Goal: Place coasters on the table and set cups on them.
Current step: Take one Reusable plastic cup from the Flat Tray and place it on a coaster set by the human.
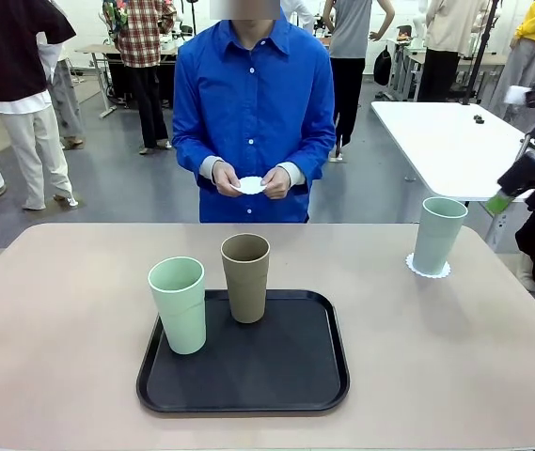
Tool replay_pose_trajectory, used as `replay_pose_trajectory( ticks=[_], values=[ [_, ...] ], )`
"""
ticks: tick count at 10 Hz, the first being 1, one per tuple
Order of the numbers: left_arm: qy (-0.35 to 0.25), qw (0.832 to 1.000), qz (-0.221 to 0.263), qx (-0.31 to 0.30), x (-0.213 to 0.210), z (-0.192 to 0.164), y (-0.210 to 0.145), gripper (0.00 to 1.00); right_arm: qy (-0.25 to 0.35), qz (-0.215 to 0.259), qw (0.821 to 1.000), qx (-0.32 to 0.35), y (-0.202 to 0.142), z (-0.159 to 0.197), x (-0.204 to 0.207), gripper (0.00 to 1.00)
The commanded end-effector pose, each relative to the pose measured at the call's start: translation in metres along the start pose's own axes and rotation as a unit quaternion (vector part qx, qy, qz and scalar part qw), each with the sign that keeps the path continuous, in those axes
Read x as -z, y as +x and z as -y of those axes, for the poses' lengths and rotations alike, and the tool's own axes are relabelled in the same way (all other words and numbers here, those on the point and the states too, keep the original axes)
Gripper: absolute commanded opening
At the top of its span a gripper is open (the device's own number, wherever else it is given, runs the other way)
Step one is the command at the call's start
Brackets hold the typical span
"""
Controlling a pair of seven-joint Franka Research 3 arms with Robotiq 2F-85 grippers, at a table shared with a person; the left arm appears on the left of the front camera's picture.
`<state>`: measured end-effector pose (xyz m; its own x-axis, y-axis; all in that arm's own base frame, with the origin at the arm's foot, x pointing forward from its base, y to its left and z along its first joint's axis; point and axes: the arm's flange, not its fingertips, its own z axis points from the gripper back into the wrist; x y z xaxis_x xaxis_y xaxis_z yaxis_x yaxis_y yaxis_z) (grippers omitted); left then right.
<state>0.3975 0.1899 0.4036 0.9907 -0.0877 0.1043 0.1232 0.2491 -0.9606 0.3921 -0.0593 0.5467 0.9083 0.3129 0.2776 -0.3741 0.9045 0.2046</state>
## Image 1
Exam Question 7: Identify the person's left hand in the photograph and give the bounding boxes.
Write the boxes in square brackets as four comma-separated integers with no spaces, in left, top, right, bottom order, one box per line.
[260,164,293,201]

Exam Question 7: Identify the person in blue shirt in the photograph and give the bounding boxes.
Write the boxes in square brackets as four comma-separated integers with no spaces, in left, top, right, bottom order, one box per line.
[171,8,338,225]

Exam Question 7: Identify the black tripod pole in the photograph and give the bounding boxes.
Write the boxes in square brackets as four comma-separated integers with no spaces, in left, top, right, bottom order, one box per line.
[462,0,504,107]

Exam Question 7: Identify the grey desk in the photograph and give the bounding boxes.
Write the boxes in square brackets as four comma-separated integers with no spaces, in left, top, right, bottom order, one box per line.
[386,36,437,102]

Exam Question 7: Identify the white table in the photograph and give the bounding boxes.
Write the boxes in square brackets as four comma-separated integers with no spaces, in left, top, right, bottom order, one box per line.
[370,101,535,246]

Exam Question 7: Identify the black plastic tray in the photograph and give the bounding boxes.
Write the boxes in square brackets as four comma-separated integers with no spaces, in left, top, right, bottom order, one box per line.
[135,288,352,414]

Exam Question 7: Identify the person's left forearm blue sleeve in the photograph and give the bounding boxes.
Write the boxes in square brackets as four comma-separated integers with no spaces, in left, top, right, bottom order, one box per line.
[278,134,338,189]

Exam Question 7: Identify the wooden top desk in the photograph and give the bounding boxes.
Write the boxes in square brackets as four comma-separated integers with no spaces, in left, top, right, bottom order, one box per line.
[74,43,177,118]

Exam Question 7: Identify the pale blue-green plastic cup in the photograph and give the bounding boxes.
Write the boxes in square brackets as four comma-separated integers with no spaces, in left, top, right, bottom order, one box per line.
[412,196,469,276]

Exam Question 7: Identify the person in beige top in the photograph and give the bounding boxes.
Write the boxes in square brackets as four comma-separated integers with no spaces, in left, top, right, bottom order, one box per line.
[417,0,492,104]

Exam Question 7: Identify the brown plastic cup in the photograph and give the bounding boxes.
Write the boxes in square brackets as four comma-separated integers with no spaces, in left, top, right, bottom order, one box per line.
[220,233,272,325]

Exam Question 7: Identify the person's right forearm blue sleeve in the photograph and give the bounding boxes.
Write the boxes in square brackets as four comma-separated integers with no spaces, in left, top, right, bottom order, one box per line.
[172,134,227,185]

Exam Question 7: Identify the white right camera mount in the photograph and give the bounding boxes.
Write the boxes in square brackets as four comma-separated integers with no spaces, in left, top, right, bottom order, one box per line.
[504,85,532,107]

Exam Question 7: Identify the person in grey vest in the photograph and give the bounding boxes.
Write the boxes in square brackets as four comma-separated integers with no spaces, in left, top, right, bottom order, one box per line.
[322,0,395,163]

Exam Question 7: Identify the person in grey trousers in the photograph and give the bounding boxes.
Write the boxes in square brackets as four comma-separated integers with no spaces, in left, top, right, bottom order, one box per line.
[36,32,85,151]

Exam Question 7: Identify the pale yellow-green plastic cup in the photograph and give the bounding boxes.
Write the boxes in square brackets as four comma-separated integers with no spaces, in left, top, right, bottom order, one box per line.
[148,256,208,355]

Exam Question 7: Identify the person in plaid shirt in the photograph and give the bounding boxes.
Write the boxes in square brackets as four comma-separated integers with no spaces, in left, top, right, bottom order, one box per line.
[102,0,177,156]

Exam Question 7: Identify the black hanging bag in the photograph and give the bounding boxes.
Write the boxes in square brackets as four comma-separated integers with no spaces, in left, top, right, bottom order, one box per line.
[372,45,393,87]

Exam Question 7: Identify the person black top white trousers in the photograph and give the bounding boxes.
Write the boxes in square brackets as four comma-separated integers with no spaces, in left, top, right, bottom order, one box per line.
[0,0,79,211]

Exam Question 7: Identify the person in white top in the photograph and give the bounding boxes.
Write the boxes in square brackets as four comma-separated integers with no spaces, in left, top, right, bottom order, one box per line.
[279,0,316,39]

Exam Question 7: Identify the person's right hand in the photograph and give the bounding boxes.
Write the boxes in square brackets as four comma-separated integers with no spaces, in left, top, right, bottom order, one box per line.
[211,161,243,195]

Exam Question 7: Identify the white scalloped paper coaster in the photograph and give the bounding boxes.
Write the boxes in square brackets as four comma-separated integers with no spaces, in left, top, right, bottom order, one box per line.
[405,252,452,280]
[228,176,269,196]

